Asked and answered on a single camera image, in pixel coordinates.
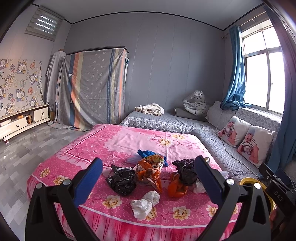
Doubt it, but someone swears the black plastic bag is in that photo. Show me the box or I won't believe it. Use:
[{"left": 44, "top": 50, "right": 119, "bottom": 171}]
[
  {"left": 172, "top": 159, "right": 198, "bottom": 186},
  {"left": 106, "top": 164, "right": 137, "bottom": 196}
]

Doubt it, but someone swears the left baby print pillow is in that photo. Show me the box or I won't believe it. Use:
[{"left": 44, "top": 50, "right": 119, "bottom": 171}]
[{"left": 216, "top": 116, "right": 251, "bottom": 148}]

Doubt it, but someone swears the cartoon wall poster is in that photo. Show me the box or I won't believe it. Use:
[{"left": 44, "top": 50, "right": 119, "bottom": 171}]
[{"left": 0, "top": 59, "right": 44, "bottom": 117}]

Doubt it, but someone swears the grey quilted sofa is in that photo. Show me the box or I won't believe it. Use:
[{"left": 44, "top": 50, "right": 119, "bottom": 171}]
[{"left": 119, "top": 107, "right": 282, "bottom": 178}]

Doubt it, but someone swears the white tiger plush toy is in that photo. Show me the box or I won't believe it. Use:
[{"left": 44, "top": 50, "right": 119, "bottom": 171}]
[{"left": 183, "top": 90, "right": 209, "bottom": 115}]

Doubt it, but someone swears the grey cushion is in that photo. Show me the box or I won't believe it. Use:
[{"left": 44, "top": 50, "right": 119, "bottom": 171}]
[{"left": 206, "top": 101, "right": 237, "bottom": 130}]

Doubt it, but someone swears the blue curtain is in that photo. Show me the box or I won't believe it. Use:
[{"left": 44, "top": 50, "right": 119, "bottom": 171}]
[
  {"left": 220, "top": 25, "right": 250, "bottom": 110},
  {"left": 263, "top": 4, "right": 296, "bottom": 173}
]

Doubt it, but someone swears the purple bubble wrap bundle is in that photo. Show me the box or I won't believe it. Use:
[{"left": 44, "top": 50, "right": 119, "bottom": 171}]
[{"left": 126, "top": 154, "right": 142, "bottom": 165}]

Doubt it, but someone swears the white tv cabinet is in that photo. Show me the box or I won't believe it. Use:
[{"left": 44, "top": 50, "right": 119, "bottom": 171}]
[{"left": 0, "top": 104, "right": 50, "bottom": 143}]

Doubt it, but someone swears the orange snack wrapper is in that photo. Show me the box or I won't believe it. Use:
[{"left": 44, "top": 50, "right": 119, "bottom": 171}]
[{"left": 133, "top": 154, "right": 164, "bottom": 193}]

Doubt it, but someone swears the yellow rim trash bin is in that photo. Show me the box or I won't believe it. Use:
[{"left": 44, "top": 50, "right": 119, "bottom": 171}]
[{"left": 239, "top": 177, "right": 276, "bottom": 213}]

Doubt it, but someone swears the blue left curtain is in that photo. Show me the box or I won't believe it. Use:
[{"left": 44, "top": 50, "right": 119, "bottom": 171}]
[{"left": 220, "top": 25, "right": 250, "bottom": 110}]

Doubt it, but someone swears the right hand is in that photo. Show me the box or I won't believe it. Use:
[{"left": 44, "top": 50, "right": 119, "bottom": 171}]
[{"left": 269, "top": 208, "right": 278, "bottom": 230}]

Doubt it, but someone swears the white tissue bundle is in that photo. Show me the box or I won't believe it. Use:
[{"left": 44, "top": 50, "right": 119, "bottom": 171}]
[
  {"left": 130, "top": 191, "right": 160, "bottom": 221},
  {"left": 193, "top": 171, "right": 229, "bottom": 194}
]

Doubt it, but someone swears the beige crumpled cloth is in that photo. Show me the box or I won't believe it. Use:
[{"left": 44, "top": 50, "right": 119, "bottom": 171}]
[{"left": 134, "top": 102, "right": 165, "bottom": 116}]

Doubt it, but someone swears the baby print pillow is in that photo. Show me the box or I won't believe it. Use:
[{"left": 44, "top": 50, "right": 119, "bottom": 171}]
[
  {"left": 216, "top": 116, "right": 251, "bottom": 148},
  {"left": 237, "top": 126, "right": 275, "bottom": 168}
]

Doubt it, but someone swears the striped grey wardrobe cover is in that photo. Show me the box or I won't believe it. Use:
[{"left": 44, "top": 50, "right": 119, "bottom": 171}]
[{"left": 55, "top": 48, "right": 128, "bottom": 131}]

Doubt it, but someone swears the blue glove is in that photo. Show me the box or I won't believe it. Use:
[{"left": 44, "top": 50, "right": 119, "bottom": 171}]
[{"left": 137, "top": 150, "right": 169, "bottom": 167}]

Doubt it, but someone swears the grey bolster pillow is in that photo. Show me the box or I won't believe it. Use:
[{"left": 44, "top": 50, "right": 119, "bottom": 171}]
[{"left": 174, "top": 108, "right": 207, "bottom": 121}]

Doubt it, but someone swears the right baby print pillow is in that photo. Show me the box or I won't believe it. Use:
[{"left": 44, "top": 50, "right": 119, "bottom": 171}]
[{"left": 237, "top": 126, "right": 275, "bottom": 168}]

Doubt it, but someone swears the window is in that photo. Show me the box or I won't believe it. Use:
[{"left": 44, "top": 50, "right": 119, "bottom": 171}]
[{"left": 241, "top": 20, "right": 285, "bottom": 115}]

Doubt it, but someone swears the blue right curtain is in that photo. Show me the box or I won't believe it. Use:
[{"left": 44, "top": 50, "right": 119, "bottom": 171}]
[{"left": 263, "top": 4, "right": 296, "bottom": 173}]

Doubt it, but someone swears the pink floral bed cover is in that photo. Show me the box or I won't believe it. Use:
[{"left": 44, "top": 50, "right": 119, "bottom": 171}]
[{"left": 27, "top": 125, "right": 219, "bottom": 240}]

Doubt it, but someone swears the orange plastic bag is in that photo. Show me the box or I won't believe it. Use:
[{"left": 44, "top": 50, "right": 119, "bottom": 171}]
[{"left": 167, "top": 172, "right": 188, "bottom": 198}]

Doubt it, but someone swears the wall vent blind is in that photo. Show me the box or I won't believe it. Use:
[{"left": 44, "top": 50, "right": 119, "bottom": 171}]
[{"left": 25, "top": 6, "right": 64, "bottom": 42}]

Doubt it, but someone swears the grey hanging garment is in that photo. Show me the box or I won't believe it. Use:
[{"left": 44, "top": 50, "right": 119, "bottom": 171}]
[{"left": 45, "top": 49, "right": 66, "bottom": 105}]

